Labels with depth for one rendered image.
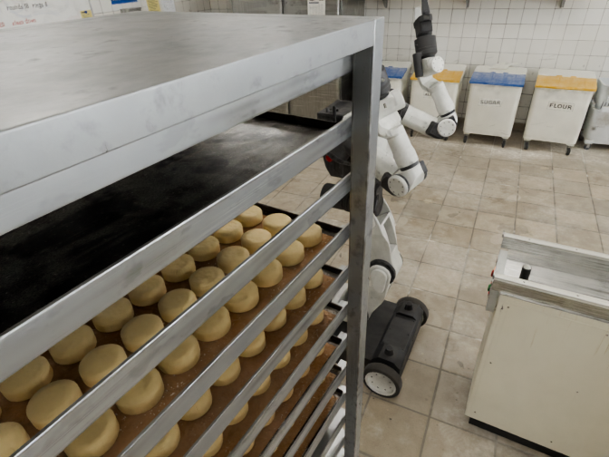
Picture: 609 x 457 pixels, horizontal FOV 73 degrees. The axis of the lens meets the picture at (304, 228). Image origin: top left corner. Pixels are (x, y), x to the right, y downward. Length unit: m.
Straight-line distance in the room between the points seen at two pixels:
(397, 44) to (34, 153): 5.65
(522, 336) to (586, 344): 0.20
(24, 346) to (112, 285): 0.07
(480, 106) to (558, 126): 0.81
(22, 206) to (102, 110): 0.07
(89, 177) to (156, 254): 0.09
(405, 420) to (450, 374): 0.39
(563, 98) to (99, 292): 4.97
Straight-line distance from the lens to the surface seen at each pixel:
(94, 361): 0.54
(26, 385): 0.56
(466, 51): 5.69
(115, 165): 0.32
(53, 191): 0.30
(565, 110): 5.15
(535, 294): 1.66
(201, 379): 0.48
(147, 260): 0.36
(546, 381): 1.93
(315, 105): 5.35
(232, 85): 0.34
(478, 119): 5.19
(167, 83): 0.30
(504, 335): 1.80
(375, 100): 0.59
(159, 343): 0.41
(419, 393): 2.34
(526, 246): 1.89
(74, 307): 0.34
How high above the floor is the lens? 1.88
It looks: 33 degrees down
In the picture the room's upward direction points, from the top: 3 degrees counter-clockwise
